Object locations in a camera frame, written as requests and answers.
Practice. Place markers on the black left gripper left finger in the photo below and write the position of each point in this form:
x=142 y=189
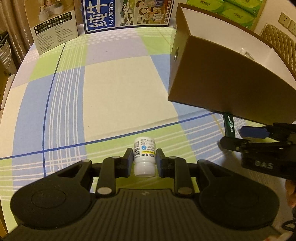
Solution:
x=64 y=197

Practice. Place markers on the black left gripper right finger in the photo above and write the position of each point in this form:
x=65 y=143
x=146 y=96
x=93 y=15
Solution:
x=224 y=197

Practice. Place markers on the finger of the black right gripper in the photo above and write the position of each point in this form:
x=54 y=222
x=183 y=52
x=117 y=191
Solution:
x=254 y=132
x=233 y=144

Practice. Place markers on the dark green lip balm tube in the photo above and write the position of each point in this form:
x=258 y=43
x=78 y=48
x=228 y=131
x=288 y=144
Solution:
x=229 y=125

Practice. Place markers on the white medicine bottle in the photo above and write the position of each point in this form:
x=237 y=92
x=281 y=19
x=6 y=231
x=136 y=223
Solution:
x=144 y=152

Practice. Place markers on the brown cardboard storage box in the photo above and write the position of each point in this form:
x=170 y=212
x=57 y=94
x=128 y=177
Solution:
x=208 y=71

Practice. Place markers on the quilted tan chair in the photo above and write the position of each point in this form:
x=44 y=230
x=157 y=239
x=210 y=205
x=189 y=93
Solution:
x=282 y=42

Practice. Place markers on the checked tablecloth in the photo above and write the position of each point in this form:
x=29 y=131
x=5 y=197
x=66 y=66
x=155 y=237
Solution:
x=90 y=98

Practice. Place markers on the green tissue pack bundle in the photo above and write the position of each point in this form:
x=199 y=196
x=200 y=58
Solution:
x=243 y=12

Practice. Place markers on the cardboard boxes beside table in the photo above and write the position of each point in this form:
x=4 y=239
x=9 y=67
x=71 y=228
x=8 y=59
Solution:
x=6 y=80

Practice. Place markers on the white product box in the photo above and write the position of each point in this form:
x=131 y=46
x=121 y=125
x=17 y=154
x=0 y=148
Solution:
x=52 y=23

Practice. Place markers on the blue milk carton box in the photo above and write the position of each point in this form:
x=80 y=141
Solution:
x=103 y=15

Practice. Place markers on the beige wall socket plate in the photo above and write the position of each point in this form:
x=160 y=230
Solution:
x=284 y=20

